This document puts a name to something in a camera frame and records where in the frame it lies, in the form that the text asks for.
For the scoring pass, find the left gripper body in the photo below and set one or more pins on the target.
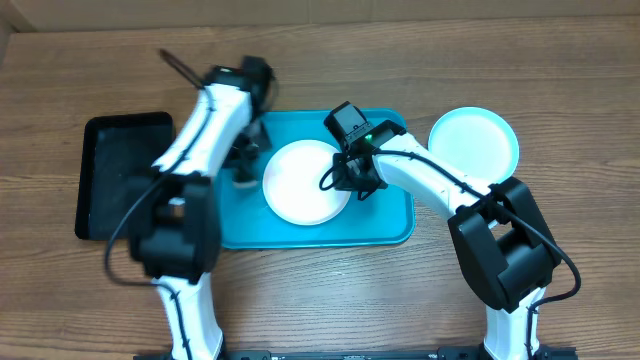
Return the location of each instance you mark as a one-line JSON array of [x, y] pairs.
[[253, 141]]

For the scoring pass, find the blue plastic serving tray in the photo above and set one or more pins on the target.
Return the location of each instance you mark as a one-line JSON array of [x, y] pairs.
[[247, 222]]

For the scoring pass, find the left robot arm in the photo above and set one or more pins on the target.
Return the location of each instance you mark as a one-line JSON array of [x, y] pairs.
[[173, 224]]

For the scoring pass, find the white plate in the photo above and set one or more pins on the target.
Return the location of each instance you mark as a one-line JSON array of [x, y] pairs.
[[291, 183]]

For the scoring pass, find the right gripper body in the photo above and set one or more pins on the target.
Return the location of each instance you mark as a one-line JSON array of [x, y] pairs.
[[352, 178]]

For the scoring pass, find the light blue plate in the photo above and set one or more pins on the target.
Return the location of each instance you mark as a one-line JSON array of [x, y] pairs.
[[476, 141]]

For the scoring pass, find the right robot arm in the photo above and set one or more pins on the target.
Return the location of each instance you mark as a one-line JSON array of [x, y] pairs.
[[504, 247]]

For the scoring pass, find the black rectangular tray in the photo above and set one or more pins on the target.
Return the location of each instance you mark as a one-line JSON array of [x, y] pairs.
[[114, 148]]

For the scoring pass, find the green and pink sponge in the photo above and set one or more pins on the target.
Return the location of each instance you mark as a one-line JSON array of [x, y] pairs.
[[243, 179]]

